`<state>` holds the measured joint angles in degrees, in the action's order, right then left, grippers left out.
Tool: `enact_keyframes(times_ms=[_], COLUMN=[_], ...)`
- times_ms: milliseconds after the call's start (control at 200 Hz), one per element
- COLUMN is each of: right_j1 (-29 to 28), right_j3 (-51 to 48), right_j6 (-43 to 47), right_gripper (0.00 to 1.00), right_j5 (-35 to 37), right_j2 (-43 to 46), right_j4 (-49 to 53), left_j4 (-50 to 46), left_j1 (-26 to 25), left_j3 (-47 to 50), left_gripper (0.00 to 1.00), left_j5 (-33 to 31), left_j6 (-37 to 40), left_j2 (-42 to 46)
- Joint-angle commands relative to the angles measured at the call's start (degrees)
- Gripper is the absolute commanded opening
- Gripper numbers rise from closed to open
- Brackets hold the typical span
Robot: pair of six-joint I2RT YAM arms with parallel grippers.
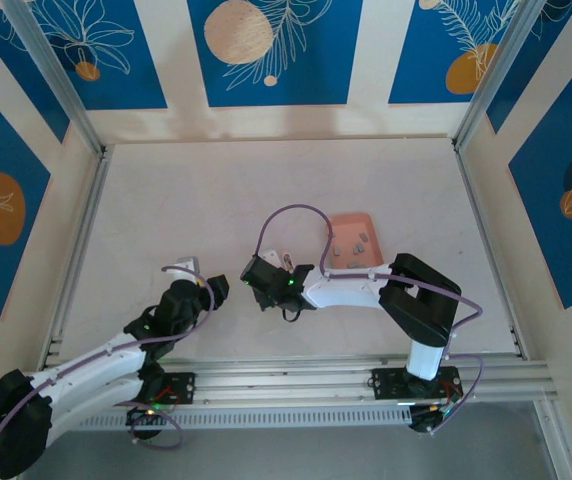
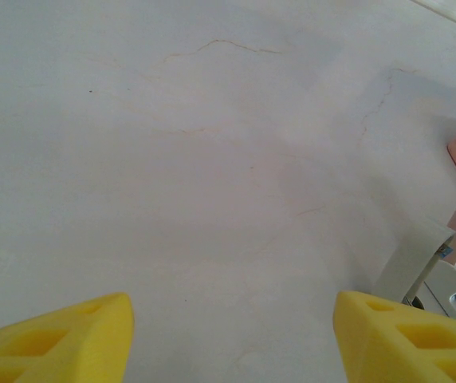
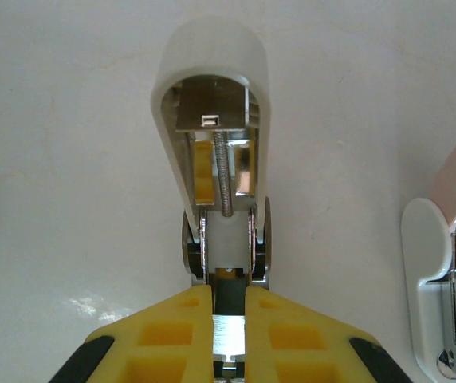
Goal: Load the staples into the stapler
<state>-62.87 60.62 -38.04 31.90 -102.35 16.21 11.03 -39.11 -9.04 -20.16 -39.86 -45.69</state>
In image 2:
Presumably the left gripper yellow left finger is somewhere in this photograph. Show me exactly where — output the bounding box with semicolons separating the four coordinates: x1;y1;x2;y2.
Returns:
0;293;135;383

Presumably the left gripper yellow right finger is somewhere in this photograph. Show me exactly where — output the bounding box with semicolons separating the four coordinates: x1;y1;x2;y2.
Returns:
333;290;456;383

